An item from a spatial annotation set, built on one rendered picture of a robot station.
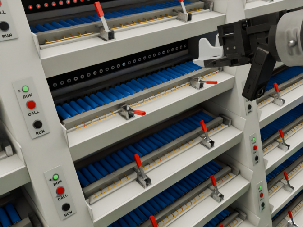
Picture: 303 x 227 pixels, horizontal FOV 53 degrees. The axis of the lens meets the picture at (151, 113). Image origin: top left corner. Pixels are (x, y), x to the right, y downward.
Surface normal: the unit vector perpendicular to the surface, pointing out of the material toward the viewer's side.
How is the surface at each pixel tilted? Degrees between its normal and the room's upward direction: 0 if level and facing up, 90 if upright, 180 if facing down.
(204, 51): 90
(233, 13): 90
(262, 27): 90
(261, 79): 119
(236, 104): 90
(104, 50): 112
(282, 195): 22
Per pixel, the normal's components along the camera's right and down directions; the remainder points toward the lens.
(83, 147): 0.64, 0.44
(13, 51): 0.60, 0.09
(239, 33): -0.77, 0.33
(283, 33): -0.82, 0.02
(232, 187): 0.03, -0.84
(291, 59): -0.48, 0.82
